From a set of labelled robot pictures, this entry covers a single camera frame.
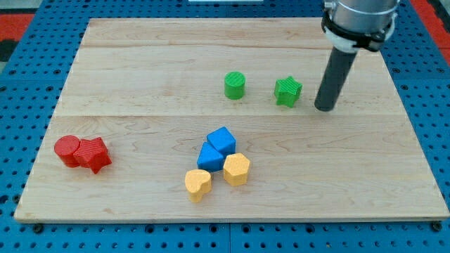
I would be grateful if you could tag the green star block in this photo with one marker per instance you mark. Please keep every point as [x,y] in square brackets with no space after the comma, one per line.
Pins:
[287,91]

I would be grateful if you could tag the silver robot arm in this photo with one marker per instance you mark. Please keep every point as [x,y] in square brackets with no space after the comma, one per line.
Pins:
[354,24]

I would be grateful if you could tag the red star block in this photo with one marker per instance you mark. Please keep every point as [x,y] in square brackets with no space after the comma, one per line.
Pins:
[92,154]

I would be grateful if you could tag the blue cube block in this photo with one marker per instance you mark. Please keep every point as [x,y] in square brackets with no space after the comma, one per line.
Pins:
[223,141]

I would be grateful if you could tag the blue triangle block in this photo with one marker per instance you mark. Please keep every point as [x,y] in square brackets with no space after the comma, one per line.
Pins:
[210,159]

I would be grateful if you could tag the yellow hexagon block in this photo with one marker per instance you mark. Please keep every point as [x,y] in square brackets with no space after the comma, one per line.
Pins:
[236,168]

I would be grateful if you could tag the green cylinder block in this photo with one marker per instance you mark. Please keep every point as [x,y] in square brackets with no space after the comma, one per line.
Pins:
[234,85]

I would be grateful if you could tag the yellow heart block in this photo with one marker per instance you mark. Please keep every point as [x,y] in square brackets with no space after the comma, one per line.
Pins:
[197,182]

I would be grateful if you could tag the wooden board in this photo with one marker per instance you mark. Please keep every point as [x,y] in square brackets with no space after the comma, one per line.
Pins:
[153,89]

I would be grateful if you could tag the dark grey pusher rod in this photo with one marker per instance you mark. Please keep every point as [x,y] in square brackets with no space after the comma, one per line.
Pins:
[336,72]

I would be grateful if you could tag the red cylinder block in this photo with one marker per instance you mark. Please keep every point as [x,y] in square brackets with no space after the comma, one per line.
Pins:
[65,147]

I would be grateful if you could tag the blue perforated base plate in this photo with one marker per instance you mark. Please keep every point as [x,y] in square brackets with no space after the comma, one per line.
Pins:
[35,74]

